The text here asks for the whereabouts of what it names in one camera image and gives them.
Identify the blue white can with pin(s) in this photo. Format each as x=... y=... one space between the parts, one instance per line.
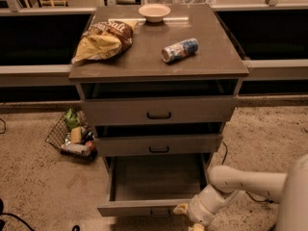
x=179 y=50

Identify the black wire basket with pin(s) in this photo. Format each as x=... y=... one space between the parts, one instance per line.
x=60 y=135

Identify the silver lying can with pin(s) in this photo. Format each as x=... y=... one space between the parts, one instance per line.
x=78 y=149

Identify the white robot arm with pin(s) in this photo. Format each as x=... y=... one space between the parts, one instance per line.
x=227 y=185

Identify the grey drawer cabinet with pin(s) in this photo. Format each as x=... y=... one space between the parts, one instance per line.
x=216 y=58

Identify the grey drawer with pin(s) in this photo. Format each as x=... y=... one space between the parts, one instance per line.
x=153 y=185
x=129 y=103
x=176 y=138

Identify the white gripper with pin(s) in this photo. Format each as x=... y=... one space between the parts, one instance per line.
x=198 y=212

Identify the beige bowl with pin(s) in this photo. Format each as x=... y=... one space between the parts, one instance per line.
x=154 y=13

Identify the yellow brown chip bag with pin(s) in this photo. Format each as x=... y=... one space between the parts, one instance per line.
x=104 y=40

